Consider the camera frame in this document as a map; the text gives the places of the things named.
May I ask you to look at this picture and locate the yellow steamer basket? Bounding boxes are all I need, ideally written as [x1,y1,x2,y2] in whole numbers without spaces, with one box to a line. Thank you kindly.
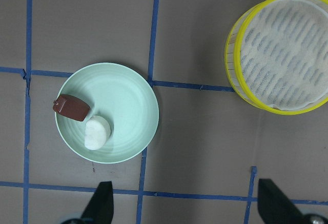
[224,0,327,115]

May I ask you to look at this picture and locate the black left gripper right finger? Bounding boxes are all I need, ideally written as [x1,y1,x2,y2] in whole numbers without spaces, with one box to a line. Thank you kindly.
[257,178,303,223]

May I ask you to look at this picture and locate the brown chocolate bun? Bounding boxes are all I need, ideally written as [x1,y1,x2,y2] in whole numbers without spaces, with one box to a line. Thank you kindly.
[53,94,90,121]

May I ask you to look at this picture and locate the white steamed bun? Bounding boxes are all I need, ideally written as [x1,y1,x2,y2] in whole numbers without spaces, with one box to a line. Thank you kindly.
[85,115,111,150]

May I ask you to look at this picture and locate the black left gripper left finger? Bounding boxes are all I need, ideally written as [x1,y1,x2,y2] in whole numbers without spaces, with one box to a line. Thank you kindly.
[80,181,114,224]

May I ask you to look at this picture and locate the mint green plate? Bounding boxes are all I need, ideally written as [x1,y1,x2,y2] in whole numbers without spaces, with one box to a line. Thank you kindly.
[55,63,159,164]

